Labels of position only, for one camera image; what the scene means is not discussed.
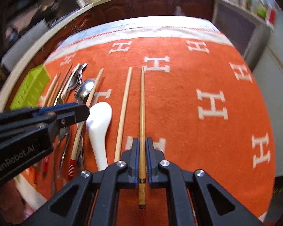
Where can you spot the dark patterned wooden chopstick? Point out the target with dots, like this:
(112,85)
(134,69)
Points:
(142,146)

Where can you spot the small steel spoon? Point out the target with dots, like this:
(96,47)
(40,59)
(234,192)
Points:
(72,83)

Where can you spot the orange H-pattern cloth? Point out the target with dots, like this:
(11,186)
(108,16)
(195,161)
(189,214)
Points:
(204,109)

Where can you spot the white ceramic soup spoon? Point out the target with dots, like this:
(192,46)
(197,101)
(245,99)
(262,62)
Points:
(97,124)

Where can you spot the plain bamboo chopstick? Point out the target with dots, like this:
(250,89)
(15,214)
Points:
(118,146)

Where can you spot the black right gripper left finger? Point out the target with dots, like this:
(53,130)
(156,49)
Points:
(91,198)

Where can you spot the dark wooden base cabinets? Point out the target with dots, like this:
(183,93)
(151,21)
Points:
(117,10)

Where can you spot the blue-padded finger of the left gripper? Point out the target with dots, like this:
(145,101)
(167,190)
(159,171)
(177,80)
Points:
(42,111)

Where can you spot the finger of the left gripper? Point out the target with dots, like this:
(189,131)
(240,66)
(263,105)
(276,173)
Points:
(67,116)

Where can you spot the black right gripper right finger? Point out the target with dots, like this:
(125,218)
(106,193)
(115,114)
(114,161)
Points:
(194,197)

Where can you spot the large steel spoon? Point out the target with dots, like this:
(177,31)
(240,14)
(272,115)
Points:
(81,93)

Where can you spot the red-striped bamboo chopstick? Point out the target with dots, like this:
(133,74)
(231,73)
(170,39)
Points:
(80,130)

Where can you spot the green plastic utensil tray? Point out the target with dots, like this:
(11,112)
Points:
(31,88)

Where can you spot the white refrigerator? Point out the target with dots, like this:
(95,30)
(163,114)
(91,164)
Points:
(269,76)

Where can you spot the red-tipped bamboo chopstick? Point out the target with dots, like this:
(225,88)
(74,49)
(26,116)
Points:
(44,103)
(53,96)

